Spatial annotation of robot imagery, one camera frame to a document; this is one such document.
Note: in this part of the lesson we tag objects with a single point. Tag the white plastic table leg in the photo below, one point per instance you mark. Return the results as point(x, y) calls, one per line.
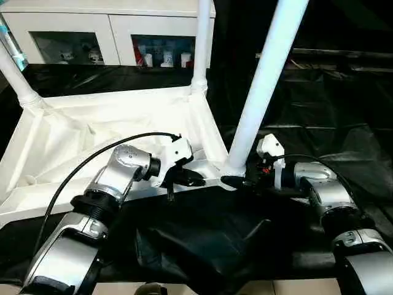
point(202, 46)
point(264, 77)
point(17, 77)

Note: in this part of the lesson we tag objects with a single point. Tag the white plastic table top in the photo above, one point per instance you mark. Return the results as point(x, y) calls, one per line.
point(92, 123)

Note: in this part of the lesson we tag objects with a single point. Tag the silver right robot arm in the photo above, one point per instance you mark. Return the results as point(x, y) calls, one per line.
point(337, 196)

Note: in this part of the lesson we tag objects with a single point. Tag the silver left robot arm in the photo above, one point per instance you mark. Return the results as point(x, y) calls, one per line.
point(122, 172)

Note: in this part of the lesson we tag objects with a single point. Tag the black work mat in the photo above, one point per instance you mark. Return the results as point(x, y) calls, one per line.
point(215, 233)

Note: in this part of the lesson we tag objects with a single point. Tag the white glass-door cabinet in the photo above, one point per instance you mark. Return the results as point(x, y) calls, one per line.
point(107, 24)

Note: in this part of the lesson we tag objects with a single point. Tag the black furniture unit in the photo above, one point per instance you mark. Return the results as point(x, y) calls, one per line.
point(353, 24)

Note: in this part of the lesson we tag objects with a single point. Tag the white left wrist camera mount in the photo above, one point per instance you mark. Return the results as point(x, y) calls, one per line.
point(179, 150)

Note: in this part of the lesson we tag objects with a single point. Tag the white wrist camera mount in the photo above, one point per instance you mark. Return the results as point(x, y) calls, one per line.
point(271, 144)
point(179, 150)

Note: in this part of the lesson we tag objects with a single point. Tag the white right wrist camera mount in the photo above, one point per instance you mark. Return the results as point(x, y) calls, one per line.
point(271, 144)

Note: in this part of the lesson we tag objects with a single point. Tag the light blue frame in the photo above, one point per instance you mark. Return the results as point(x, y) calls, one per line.
point(13, 52)

